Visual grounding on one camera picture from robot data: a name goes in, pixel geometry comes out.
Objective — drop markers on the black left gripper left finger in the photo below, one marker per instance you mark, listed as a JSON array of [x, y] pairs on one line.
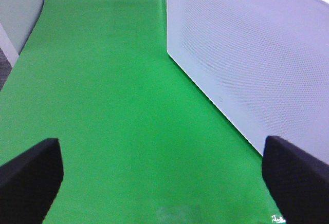
[[30, 183]]

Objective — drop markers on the white microwave door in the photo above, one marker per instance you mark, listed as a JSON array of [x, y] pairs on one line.
[[263, 64]]

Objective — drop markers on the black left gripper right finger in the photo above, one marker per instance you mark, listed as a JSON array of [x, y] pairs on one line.
[[296, 180]]

